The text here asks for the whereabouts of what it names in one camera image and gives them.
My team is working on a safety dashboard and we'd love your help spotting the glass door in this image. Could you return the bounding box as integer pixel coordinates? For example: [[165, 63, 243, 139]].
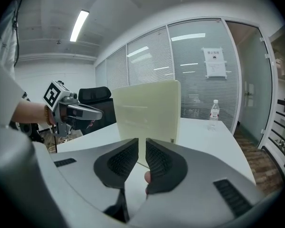
[[237, 27, 274, 147]]

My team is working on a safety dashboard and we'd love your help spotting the person's white shirt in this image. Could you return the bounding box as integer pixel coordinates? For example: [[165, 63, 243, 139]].
[[0, 0, 32, 140]]

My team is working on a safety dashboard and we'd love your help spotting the long ceiling light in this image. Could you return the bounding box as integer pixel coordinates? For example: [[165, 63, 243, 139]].
[[69, 9, 90, 43]]

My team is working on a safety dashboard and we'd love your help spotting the black mesh office chair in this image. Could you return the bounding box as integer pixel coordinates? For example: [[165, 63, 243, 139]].
[[78, 86, 117, 135]]

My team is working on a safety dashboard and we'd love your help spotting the white paper notice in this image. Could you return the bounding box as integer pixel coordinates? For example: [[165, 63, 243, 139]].
[[200, 47, 228, 79]]

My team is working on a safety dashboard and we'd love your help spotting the light grey table top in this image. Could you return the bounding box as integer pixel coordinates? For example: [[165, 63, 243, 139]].
[[48, 117, 257, 214]]

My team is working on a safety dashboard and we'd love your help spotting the black headset cable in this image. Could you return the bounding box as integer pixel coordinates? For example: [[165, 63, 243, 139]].
[[11, 0, 25, 67]]

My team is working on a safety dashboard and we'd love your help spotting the person's left forearm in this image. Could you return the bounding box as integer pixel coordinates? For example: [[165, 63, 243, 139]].
[[10, 98, 50, 126]]

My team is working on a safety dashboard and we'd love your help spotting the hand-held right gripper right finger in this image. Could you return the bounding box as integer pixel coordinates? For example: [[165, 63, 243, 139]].
[[130, 137, 265, 228]]

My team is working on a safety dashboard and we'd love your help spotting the pale yellow paper sheet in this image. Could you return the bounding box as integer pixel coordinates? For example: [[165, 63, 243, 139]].
[[111, 79, 182, 169]]

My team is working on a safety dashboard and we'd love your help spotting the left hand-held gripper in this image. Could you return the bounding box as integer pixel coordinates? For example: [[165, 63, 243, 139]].
[[42, 80, 104, 138]]

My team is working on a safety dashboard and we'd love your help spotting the beaded wooden bracelet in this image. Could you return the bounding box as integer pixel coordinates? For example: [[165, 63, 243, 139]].
[[43, 104, 53, 126]]

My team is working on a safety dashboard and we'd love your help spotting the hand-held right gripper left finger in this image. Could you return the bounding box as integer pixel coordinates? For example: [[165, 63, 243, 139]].
[[33, 137, 139, 228]]

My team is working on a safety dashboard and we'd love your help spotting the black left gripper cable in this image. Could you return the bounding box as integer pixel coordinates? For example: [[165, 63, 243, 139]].
[[52, 124, 59, 153]]

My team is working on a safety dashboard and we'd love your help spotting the person's right hand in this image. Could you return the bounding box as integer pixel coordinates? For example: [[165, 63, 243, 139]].
[[144, 170, 153, 195]]

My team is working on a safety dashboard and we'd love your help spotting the clear plastic water bottle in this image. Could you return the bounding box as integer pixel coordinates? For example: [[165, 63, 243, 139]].
[[207, 99, 220, 132]]

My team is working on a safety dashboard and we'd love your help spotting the black metal railing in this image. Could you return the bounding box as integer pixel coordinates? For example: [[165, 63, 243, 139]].
[[260, 98, 285, 183]]

